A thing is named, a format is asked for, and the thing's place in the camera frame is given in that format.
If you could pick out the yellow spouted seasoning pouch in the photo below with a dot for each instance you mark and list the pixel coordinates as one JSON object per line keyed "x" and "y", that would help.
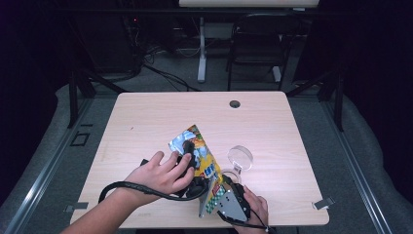
{"x": 207, "y": 162}

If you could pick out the dark equipment cabinet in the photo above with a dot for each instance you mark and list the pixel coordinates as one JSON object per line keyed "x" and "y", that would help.
{"x": 107, "y": 35}

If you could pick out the metal floor rail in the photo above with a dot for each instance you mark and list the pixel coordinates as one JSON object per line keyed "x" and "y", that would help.
{"x": 42, "y": 175}
{"x": 357, "y": 169}

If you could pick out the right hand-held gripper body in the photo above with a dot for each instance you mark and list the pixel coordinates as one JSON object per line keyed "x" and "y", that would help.
{"x": 232, "y": 204}

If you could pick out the white desk leg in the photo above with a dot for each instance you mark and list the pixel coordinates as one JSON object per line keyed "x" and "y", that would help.
{"x": 202, "y": 48}

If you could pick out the white desk top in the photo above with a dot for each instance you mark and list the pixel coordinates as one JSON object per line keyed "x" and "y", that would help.
{"x": 250, "y": 3}

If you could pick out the clear jar with hinged lid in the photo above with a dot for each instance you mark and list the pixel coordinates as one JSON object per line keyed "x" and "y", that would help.
{"x": 240, "y": 157}

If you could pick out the white desk foot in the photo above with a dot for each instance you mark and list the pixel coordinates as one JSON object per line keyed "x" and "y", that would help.
{"x": 277, "y": 74}

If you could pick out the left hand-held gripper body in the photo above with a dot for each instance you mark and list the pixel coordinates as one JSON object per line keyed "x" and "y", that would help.
{"x": 199, "y": 187}

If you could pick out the person's right hand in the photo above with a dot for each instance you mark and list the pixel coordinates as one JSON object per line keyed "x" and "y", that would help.
{"x": 258, "y": 214}

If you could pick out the grey tape piece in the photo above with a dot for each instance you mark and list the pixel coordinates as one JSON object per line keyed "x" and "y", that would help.
{"x": 324, "y": 203}
{"x": 76, "y": 207}

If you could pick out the black metal stand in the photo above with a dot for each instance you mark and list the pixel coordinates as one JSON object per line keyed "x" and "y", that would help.
{"x": 339, "y": 104}
{"x": 73, "y": 97}

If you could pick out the black folding chair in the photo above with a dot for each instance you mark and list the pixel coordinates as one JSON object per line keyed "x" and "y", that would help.
{"x": 259, "y": 39}

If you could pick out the person's left hand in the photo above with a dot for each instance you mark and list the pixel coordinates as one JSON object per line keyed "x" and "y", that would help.
{"x": 159, "y": 178}

